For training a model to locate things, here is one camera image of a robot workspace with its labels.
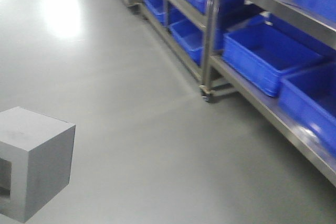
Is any gray hollow cube base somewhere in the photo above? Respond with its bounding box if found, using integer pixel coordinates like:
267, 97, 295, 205
1, 107, 76, 223

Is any blue shelf bin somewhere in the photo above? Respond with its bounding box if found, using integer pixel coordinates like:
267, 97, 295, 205
222, 15, 325, 98
278, 62, 335, 155
169, 19, 204, 67

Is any steel shelf rack far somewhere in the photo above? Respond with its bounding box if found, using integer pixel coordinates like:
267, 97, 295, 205
123, 0, 335, 183

